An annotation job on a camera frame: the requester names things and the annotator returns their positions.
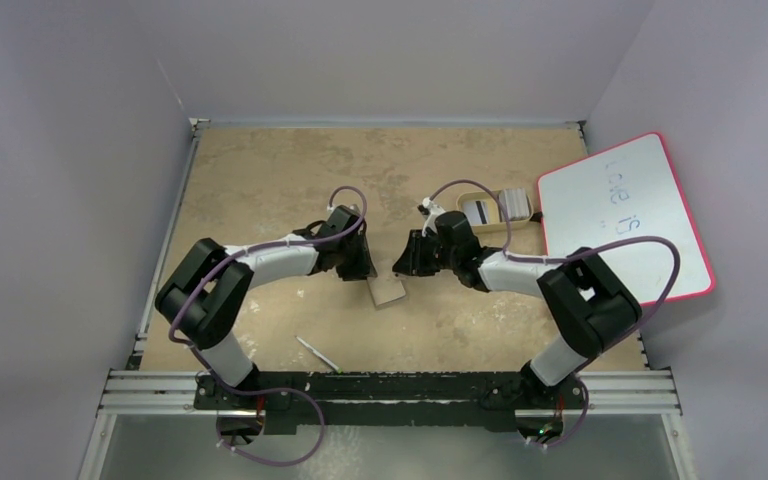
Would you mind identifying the aluminium frame rail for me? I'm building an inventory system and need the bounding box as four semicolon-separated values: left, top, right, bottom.
98;370;682;416

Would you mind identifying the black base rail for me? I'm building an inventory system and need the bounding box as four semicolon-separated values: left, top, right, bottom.
193;371;586;436

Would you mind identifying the purple cable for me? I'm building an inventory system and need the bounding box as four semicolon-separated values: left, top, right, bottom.
422;179;682;452
167;185;369;468

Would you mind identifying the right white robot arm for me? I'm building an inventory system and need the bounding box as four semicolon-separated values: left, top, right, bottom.
392;211;642;407

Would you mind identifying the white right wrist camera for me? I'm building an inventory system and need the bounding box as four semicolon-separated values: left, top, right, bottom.
417;197;446;237

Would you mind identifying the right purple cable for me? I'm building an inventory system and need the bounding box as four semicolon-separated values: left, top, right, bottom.
422;179;682;452

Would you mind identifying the stack of white cards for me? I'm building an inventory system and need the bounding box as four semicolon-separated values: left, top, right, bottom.
462;189;533;225

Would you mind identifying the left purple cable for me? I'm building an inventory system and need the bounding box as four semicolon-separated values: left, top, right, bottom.
167;185;369;468

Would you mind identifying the silver pen on table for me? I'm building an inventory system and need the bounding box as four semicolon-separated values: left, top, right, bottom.
295;336;342;373

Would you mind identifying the pink framed whiteboard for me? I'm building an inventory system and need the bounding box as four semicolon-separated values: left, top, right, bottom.
537;132;716;300

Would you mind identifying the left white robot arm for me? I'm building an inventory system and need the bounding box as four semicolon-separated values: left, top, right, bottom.
154;205;375;409

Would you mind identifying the beige oval card tray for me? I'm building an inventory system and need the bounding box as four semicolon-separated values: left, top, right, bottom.
455;189;533;233

